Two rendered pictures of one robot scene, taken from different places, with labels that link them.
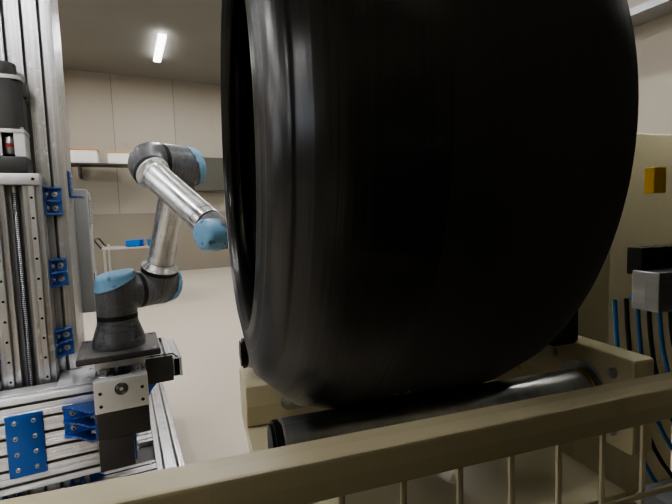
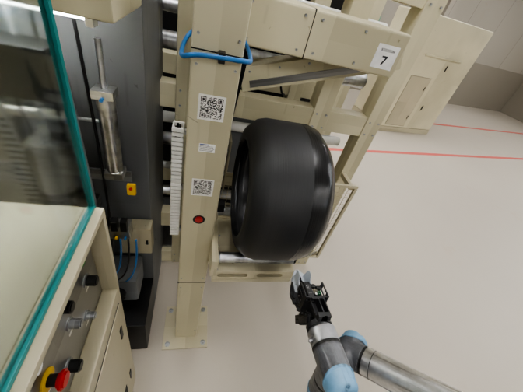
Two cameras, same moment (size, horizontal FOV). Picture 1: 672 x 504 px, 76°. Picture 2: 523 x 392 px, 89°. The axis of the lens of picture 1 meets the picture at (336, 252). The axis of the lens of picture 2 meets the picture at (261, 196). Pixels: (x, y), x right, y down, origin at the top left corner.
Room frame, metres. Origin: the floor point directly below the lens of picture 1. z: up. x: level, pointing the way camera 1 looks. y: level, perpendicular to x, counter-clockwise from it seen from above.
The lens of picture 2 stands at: (1.43, -0.09, 1.82)
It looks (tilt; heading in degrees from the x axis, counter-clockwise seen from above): 38 degrees down; 179
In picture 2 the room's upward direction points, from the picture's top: 16 degrees clockwise
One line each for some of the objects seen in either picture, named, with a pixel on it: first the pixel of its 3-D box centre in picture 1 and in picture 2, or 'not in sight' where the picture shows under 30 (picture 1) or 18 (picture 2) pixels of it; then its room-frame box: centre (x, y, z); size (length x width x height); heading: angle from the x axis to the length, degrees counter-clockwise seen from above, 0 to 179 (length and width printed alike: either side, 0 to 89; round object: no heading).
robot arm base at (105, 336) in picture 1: (118, 328); not in sight; (1.33, 0.69, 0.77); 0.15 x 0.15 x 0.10
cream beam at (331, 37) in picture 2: not in sight; (317, 33); (0.23, -0.04, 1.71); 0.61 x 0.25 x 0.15; 108
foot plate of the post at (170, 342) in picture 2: not in sight; (186, 326); (0.64, -0.30, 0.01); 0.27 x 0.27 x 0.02; 18
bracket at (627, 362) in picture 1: (505, 350); (214, 232); (0.60, -0.24, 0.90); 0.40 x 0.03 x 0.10; 18
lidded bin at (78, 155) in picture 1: (85, 157); not in sight; (8.51, 4.79, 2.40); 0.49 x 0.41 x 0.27; 116
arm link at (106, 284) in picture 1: (118, 291); not in sight; (1.34, 0.68, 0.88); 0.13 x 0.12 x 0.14; 145
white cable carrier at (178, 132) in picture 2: not in sight; (177, 185); (0.70, -0.38, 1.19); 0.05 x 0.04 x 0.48; 18
